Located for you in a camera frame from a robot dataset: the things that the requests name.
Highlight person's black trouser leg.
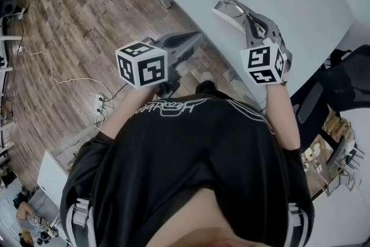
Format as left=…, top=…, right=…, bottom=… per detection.
left=195, top=80, right=232, bottom=99

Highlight person's black shirt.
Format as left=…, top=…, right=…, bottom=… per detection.
left=60, top=97, right=315, bottom=247

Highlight white power strip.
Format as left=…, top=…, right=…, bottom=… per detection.
left=94, top=94, right=105, bottom=113

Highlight wooden crate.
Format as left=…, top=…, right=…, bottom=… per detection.
left=323, top=117, right=352, bottom=139

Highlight thin metal-framed eyeglasses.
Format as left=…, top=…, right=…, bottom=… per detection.
left=223, top=0, right=268, bottom=38

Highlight white tray with glasses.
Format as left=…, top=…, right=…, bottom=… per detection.
left=211, top=0, right=261, bottom=34

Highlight black mesh office chair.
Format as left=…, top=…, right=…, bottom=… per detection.
left=290, top=45, right=370, bottom=154

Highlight white power cable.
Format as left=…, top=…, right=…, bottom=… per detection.
left=18, top=46, right=114, bottom=102

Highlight person's white shoe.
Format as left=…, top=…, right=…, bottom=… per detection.
left=201, top=71, right=216, bottom=84

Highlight white metal rack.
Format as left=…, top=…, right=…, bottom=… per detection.
left=0, top=34, right=23, bottom=154

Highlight person's left forearm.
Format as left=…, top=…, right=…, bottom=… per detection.
left=99, top=86, right=158, bottom=142

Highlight person's right forearm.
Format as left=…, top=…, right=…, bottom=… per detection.
left=264, top=83, right=301, bottom=151

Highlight grey shoulder strap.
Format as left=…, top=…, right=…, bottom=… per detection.
left=72, top=198, right=93, bottom=229
left=287, top=202, right=304, bottom=241

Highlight white desk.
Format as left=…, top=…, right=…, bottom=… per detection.
left=36, top=150, right=70, bottom=197

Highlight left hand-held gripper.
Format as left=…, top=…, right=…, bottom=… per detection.
left=114, top=31, right=203, bottom=96

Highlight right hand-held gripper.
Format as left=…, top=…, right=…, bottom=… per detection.
left=240, top=13, right=293, bottom=86

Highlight black cable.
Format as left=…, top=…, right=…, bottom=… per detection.
left=103, top=85, right=125, bottom=102

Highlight white plate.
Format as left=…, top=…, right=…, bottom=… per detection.
left=309, top=142, right=321, bottom=158

